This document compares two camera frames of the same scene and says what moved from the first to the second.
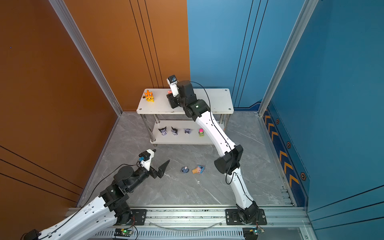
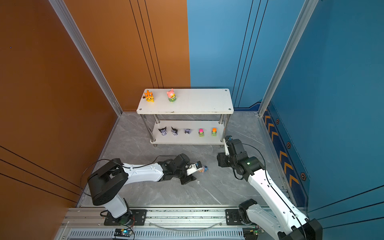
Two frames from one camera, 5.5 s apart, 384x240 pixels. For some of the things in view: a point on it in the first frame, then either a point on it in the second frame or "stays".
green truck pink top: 201,132 stays
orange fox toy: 149,96 stays
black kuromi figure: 174,131 stays
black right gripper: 172,100 -> 221,159
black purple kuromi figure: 163,131 stays
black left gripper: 160,172 -> 190,179
